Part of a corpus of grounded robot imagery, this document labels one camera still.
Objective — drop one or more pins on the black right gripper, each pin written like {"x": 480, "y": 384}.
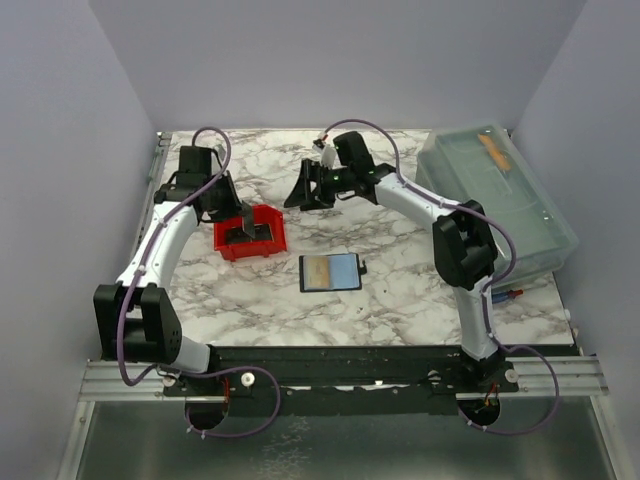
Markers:
{"x": 302, "y": 192}

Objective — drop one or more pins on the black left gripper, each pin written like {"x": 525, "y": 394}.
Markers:
{"x": 234, "y": 208}

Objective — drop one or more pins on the black leather card holder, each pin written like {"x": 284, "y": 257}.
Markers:
{"x": 346, "y": 272}

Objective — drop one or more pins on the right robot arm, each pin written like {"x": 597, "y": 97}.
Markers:
{"x": 463, "y": 245}

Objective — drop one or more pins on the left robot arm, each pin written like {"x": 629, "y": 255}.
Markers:
{"x": 135, "y": 317}

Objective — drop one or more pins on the black card in bin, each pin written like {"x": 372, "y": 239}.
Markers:
{"x": 248, "y": 220}

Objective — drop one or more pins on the cards in red bin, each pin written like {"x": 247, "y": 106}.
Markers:
{"x": 236, "y": 235}

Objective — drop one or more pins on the red plastic bin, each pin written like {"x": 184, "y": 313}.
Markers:
{"x": 263, "y": 214}

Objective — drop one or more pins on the green plastic storage box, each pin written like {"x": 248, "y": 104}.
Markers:
{"x": 453, "y": 163}

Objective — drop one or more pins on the orange tool inside box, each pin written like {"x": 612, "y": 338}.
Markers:
{"x": 494, "y": 152}

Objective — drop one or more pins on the small blue object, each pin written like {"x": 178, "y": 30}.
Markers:
{"x": 505, "y": 296}

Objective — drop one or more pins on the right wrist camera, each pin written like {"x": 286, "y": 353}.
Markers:
{"x": 328, "y": 153}

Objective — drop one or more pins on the aluminium rail frame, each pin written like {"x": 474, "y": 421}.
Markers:
{"x": 139, "y": 433}

